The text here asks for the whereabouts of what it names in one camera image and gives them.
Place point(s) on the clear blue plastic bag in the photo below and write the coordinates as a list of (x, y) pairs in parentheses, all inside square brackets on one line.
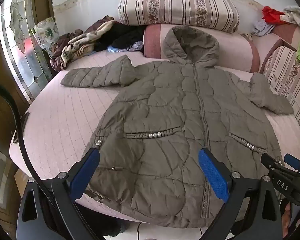
[(135, 47)]

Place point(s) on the floral paper gift bag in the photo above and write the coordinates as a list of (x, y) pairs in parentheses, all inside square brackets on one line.
[(46, 35)]

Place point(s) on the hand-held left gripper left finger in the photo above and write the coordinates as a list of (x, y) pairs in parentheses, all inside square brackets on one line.
[(86, 173)]

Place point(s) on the olive hooded padded jacket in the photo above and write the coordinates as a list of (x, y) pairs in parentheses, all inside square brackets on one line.
[(170, 120)]

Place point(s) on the person's right hand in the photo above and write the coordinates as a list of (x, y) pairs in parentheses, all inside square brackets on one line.
[(287, 216)]

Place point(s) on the white green cloth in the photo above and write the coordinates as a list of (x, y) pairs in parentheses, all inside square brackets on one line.
[(296, 15)]

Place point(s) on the black clothing pile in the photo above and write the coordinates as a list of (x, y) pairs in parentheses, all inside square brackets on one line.
[(120, 36)]

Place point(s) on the striped floral pillow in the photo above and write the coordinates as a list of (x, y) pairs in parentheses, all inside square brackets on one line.
[(180, 5)]

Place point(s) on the pink bolster cushion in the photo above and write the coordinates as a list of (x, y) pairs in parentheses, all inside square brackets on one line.
[(237, 52)]

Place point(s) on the striped floral cushion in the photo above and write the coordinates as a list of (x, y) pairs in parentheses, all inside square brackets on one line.
[(286, 72)]

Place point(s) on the pink quilted bed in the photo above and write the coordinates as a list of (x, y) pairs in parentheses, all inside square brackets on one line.
[(65, 120)]

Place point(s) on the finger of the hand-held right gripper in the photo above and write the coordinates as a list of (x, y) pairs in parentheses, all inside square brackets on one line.
[(291, 159), (272, 160)]

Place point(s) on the stained glass window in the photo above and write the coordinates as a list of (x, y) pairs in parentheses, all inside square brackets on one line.
[(22, 42)]

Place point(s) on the grey cloth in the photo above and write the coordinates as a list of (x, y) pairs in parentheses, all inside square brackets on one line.
[(262, 28)]

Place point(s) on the brown cream floral blanket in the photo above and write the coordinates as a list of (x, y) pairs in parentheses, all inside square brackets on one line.
[(77, 45)]

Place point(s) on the red cloth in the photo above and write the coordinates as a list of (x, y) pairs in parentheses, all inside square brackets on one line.
[(271, 15)]

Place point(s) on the wooden chair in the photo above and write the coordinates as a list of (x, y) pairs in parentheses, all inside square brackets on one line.
[(267, 55)]

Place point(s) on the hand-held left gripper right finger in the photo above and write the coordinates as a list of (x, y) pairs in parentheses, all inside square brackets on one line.
[(213, 173)]

